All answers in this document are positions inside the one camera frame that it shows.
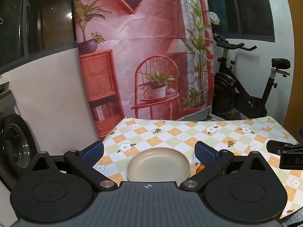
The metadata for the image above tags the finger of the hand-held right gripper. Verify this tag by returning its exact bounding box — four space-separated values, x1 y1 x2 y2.
266 140 301 155

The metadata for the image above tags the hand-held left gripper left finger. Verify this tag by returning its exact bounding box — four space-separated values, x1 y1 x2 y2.
26 141 118 192

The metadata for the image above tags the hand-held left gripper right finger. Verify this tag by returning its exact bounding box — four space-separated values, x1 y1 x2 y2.
180 141 276 192

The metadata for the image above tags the beige round plate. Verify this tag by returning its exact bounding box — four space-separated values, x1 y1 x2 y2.
127 147 191 182

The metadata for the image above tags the checked floral tablecloth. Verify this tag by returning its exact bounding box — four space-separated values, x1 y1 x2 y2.
93 116 303 220

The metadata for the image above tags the black exercise bike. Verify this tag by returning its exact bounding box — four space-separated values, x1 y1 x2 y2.
211 33 291 121

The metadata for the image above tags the grey washing machine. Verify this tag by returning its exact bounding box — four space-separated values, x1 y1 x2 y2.
0 76 38 227

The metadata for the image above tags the pink printed backdrop cloth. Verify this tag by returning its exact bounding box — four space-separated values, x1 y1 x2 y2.
72 0 215 142

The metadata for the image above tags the white plastic bag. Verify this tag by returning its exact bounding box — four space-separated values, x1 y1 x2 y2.
208 11 220 25

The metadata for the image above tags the dark glass window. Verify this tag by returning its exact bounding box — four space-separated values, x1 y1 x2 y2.
0 0 77 74
205 0 276 43

